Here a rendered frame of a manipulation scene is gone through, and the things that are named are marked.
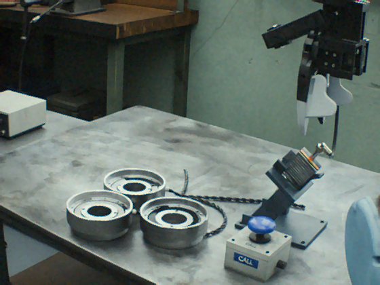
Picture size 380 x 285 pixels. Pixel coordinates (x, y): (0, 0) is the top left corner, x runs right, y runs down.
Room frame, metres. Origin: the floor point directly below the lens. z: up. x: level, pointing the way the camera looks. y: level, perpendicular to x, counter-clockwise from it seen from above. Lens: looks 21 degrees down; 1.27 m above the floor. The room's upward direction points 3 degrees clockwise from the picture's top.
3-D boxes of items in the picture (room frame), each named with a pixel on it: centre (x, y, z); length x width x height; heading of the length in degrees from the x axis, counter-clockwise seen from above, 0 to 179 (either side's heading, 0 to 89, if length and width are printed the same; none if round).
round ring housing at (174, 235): (0.84, 0.01, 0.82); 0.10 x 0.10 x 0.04
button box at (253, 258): (0.75, -0.12, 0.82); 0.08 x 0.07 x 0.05; 55
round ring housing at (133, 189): (0.94, 0.08, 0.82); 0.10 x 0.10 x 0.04
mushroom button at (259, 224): (0.76, -0.11, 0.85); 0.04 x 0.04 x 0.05
